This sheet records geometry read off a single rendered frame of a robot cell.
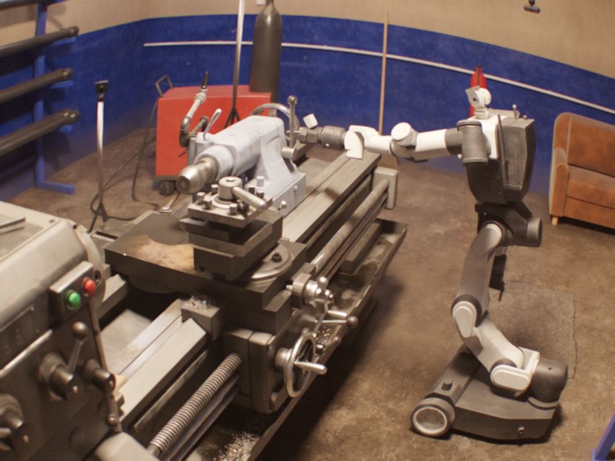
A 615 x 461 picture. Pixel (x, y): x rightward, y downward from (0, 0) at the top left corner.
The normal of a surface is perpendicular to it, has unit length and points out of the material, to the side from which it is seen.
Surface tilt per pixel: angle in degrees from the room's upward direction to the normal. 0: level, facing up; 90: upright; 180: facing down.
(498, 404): 0
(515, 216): 90
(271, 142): 76
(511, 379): 90
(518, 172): 90
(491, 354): 90
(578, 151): 101
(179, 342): 36
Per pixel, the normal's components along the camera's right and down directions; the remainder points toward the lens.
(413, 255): 0.04, -0.91
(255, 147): 0.94, 0.11
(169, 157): -0.01, 0.41
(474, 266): -0.45, 0.69
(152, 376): 0.58, -0.63
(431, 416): -0.52, 0.33
